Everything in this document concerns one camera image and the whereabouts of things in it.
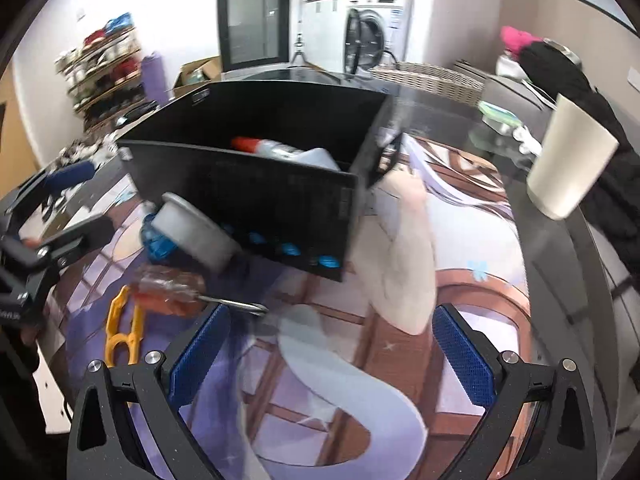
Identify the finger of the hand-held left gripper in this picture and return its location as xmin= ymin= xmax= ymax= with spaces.
xmin=0 ymin=160 xmax=97 ymax=226
xmin=20 ymin=214 xmax=117 ymax=288

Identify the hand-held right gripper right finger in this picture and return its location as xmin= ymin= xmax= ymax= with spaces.
xmin=432 ymin=304 xmax=598 ymax=480

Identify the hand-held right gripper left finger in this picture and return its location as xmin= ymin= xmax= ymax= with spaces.
xmin=67 ymin=304 xmax=236 ymax=480

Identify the orange handled screwdriver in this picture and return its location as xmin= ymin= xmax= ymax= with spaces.
xmin=131 ymin=266 xmax=268 ymax=319

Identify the black storage box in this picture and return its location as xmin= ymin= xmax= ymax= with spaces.
xmin=116 ymin=80 xmax=401 ymax=283

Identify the blue plastic piece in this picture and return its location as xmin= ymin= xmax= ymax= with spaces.
xmin=140 ymin=214 xmax=177 ymax=262

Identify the yellow plastic clip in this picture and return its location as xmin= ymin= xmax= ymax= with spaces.
xmin=104 ymin=285 xmax=147 ymax=367

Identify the shoe rack with shoes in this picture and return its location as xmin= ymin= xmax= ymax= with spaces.
xmin=54 ymin=11 xmax=151 ymax=132

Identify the purple rolled mat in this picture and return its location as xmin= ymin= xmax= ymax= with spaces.
xmin=141 ymin=52 xmax=169 ymax=107

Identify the printed table mat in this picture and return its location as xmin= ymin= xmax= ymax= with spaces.
xmin=30 ymin=132 xmax=543 ymax=480

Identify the cardboard box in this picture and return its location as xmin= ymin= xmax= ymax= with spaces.
xmin=172 ymin=56 xmax=224 ymax=99

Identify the glue bottle with orange cap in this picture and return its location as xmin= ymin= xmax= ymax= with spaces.
xmin=231 ymin=136 xmax=312 ymax=159

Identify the white cup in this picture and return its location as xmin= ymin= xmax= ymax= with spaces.
xmin=526 ymin=94 xmax=621 ymax=221

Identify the black knit cloth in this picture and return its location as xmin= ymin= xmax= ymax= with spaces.
xmin=520 ymin=40 xmax=640 ymax=273

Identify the pale blue plastic container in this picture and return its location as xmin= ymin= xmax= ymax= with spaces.
xmin=295 ymin=147 xmax=347 ymax=172

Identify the black glass cabinet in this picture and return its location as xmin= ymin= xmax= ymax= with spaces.
xmin=216 ymin=0 xmax=294 ymax=74

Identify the green and white packet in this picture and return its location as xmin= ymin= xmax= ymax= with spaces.
xmin=477 ymin=100 xmax=522 ymax=127

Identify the wicker basket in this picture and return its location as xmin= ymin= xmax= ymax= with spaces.
xmin=372 ymin=61 xmax=487 ymax=107

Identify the white cabinet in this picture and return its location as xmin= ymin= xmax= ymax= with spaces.
xmin=299 ymin=0 xmax=351 ymax=70

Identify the pink fluffy item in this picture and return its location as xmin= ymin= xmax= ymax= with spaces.
xmin=501 ymin=26 xmax=534 ymax=57

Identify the white washing machine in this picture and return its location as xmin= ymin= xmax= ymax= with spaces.
xmin=342 ymin=0 xmax=417 ymax=77

